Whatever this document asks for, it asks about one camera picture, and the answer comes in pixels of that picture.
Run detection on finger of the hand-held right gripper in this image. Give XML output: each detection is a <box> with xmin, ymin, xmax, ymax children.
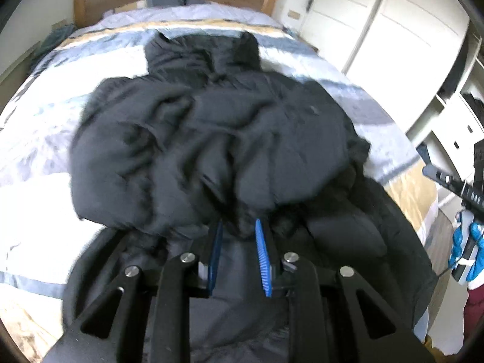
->
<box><xmin>416</xmin><ymin>142</ymin><xmax>466</xmax><ymax>198</ymax></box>

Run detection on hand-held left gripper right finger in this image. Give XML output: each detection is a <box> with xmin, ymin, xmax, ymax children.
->
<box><xmin>255</xmin><ymin>218</ymin><xmax>436</xmax><ymax>363</ymax></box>

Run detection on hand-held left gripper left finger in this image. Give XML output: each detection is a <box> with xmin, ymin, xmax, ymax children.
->
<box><xmin>43</xmin><ymin>221</ymin><xmax>224</xmax><ymax>363</ymax></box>

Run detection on black padded jacket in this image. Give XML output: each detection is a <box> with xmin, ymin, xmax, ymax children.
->
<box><xmin>62</xmin><ymin>30</ymin><xmax>439</xmax><ymax>363</ymax></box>

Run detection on dark folded clothes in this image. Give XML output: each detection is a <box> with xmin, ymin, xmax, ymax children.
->
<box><xmin>463</xmin><ymin>93</ymin><xmax>484</xmax><ymax>130</ymax></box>

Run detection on person's right hand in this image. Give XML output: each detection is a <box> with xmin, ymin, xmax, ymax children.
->
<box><xmin>449</xmin><ymin>211</ymin><xmax>484</xmax><ymax>285</ymax></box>

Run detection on white shelf unit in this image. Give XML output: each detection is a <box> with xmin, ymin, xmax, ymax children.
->
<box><xmin>404</xmin><ymin>34</ymin><xmax>484</xmax><ymax>212</ymax></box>

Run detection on person's maroon trousers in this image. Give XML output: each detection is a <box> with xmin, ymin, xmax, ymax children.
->
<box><xmin>463</xmin><ymin>283</ymin><xmax>484</xmax><ymax>350</ymax></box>

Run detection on white wardrobe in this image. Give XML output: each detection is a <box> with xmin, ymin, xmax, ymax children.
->
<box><xmin>299</xmin><ymin>0</ymin><xmax>472</xmax><ymax>134</ymax></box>

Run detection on teal cloth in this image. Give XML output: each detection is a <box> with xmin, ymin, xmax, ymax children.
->
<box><xmin>32</xmin><ymin>23</ymin><xmax>77</xmax><ymax>65</ymax></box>

